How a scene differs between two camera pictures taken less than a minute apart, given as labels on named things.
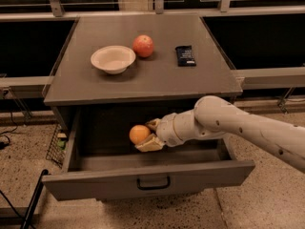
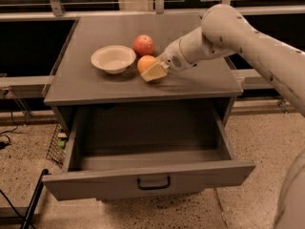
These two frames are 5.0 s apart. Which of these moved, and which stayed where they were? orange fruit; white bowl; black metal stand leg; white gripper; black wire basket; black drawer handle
Moved: orange fruit; white gripper
Stayed: black wire basket; white bowl; black metal stand leg; black drawer handle
